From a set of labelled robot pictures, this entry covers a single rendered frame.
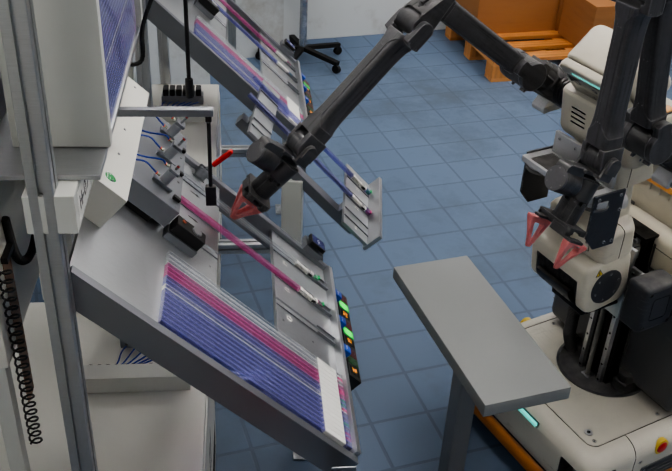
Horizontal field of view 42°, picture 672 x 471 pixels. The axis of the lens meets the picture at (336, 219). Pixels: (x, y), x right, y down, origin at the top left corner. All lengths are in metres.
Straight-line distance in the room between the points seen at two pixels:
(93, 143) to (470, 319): 1.28
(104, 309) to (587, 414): 1.59
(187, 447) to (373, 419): 1.07
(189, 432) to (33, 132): 0.91
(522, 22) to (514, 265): 2.50
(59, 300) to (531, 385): 1.23
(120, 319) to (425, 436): 1.56
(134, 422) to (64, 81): 0.90
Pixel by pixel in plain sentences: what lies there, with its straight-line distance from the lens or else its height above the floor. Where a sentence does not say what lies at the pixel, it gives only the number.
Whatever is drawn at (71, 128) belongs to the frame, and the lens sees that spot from 1.53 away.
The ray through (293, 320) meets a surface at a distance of 2.05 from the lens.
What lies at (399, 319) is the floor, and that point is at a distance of 3.39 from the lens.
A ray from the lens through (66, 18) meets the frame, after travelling 1.46.
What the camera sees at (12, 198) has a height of 1.24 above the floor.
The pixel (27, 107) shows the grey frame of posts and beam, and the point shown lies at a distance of 1.38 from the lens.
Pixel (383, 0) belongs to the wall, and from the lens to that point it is 6.06.
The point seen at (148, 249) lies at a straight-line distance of 1.79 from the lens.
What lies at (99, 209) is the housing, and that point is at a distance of 1.70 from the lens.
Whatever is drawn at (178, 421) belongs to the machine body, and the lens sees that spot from 2.10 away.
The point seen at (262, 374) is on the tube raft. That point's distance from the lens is 1.77.
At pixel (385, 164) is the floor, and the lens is 4.43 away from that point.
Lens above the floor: 2.09
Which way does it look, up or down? 32 degrees down
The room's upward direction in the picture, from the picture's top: 3 degrees clockwise
